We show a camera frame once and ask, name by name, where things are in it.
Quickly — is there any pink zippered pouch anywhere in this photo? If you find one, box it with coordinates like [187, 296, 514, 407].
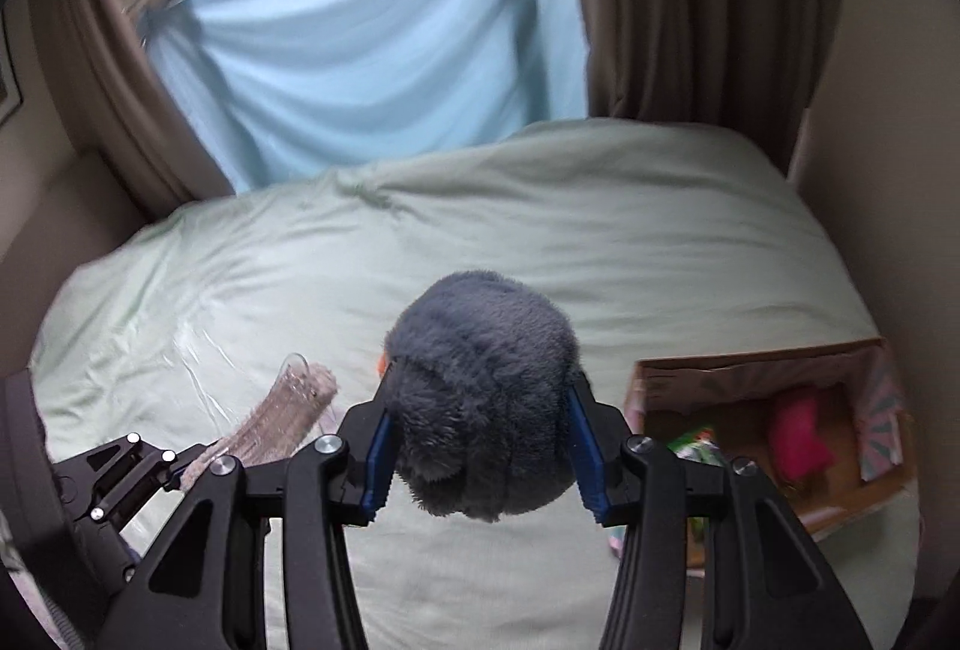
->
[768, 387, 835, 485]

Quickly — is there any green wet wipes pack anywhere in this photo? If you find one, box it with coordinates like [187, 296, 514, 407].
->
[669, 426, 722, 544]

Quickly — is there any clear packaged brown item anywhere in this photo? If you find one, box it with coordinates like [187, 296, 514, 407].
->
[181, 353, 338, 492]

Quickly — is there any grey plush toy orange tuft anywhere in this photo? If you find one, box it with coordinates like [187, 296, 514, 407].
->
[382, 270, 581, 523]

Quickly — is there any cardboard box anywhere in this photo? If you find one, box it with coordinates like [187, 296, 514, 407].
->
[623, 338, 916, 538]

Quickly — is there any pale green bed sheet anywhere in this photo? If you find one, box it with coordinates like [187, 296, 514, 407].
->
[31, 121, 919, 648]

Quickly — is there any left brown curtain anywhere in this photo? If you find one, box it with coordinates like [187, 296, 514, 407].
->
[28, 0, 235, 218]

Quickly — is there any light blue window cloth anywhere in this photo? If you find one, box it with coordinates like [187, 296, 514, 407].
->
[143, 0, 587, 192]

